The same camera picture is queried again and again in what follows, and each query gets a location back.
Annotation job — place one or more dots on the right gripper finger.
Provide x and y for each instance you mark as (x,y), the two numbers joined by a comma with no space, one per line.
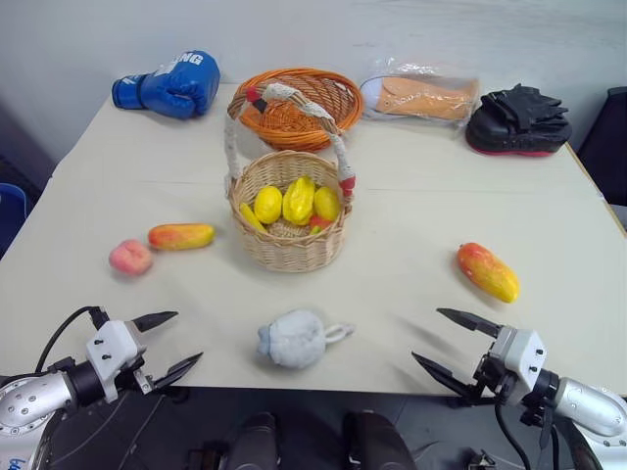
(467,319)
(441,374)

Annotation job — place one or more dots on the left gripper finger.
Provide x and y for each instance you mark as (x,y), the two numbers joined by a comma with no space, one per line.
(178,369)
(156,319)

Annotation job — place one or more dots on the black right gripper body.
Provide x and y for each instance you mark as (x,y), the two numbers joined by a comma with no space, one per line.
(490,379)

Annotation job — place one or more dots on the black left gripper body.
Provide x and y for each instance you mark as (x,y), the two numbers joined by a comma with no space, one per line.
(143,370)

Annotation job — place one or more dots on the small orange red fruit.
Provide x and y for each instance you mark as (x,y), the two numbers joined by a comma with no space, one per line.
(319,223)

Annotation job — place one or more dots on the orange wicker basket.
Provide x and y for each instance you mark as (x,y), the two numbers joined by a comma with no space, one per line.
(299,105)

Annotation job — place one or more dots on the orange yellow mango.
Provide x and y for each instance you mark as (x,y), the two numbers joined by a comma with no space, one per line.
(487,271)
(181,236)

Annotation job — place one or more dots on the pink peach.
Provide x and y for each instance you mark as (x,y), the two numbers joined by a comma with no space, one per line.
(130,257)

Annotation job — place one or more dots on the grey plush toy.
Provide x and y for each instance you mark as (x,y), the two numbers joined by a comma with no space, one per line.
(294,340)

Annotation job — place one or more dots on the yellow banana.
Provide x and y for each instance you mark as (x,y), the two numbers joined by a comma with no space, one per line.
(252,218)

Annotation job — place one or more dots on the yellow lemon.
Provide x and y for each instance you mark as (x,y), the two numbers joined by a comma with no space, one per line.
(326,203)
(268,204)

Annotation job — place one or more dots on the blue container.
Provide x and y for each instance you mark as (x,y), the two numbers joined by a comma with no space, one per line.
(11,215)

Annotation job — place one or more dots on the yellow starfruit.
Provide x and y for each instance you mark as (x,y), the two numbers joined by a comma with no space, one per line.
(298,201)

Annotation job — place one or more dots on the black punching mitt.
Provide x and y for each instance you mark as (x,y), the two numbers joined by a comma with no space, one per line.
(516,129)

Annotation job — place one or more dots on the shoe in plastic bag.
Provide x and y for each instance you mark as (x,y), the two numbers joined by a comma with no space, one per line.
(419,95)

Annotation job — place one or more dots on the blue boxing glove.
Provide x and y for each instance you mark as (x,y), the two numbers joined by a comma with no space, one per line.
(169,88)

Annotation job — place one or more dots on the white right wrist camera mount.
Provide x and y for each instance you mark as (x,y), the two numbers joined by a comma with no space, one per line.
(521,355)

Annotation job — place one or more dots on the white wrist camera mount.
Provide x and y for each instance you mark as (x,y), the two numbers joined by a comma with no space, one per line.
(521,355)
(111,345)

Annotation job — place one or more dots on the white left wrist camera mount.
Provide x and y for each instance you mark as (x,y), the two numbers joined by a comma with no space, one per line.
(111,345)

